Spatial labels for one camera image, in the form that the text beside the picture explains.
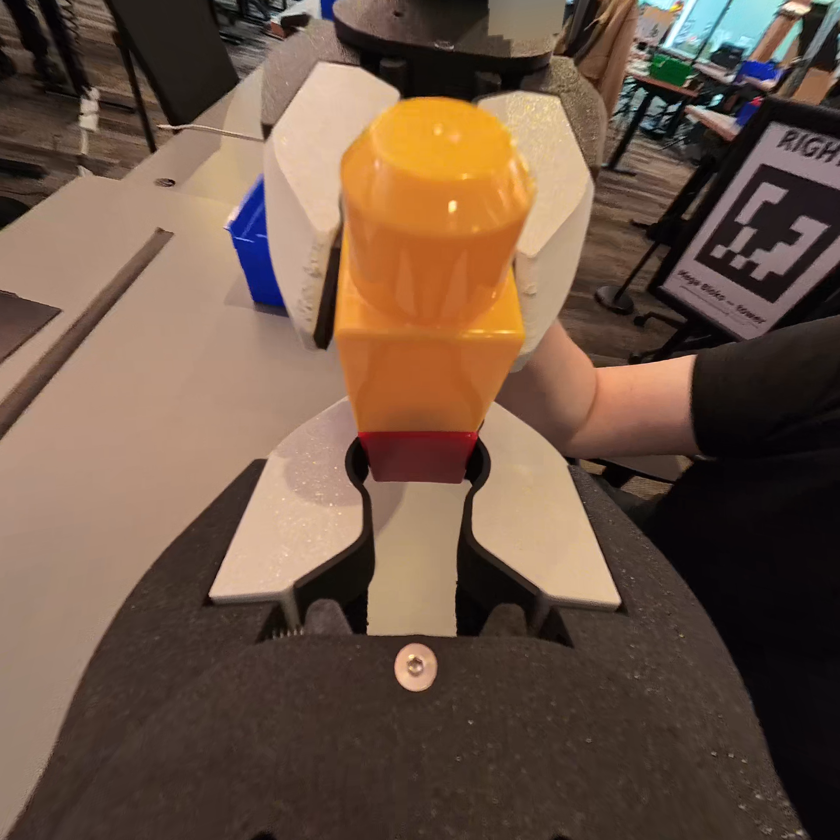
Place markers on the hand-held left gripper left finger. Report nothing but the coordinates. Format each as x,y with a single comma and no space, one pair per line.
289,525

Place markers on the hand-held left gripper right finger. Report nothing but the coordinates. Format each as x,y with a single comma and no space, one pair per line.
544,525

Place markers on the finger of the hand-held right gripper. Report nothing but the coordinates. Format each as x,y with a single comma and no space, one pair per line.
302,197
558,197

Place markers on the blue plastic bin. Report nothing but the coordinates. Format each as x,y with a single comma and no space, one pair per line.
761,73
259,262

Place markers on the yellow mega block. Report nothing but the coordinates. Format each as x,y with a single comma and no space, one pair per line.
426,262

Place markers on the red mega block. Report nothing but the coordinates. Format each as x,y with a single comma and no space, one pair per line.
420,456

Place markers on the person's right forearm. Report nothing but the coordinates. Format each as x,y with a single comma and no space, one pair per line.
623,407

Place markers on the black round-base floor stand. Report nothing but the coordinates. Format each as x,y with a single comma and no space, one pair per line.
615,300

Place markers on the black display panel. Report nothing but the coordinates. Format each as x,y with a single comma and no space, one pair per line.
177,59

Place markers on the green plastic bin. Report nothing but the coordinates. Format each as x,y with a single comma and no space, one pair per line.
669,69

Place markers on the framed marker sign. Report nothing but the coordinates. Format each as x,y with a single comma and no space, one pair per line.
754,229

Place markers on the white power adapter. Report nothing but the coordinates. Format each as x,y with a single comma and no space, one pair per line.
88,111

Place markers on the black flat plate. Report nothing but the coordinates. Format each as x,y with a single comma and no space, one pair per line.
19,321

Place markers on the grey desk rail strip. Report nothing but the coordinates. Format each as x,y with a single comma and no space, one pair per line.
79,328

